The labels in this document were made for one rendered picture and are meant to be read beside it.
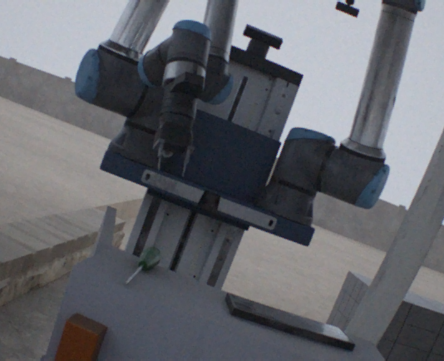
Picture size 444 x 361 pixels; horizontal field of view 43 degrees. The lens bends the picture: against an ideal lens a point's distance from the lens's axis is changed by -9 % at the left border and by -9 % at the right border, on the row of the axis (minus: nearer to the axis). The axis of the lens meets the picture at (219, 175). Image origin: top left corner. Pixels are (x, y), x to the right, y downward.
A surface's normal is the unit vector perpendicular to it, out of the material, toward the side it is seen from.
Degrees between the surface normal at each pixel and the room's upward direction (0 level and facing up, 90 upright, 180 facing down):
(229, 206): 90
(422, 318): 90
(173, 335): 90
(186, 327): 90
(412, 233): 99
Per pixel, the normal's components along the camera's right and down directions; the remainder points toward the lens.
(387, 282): -0.11, 0.15
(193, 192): 0.12, 0.07
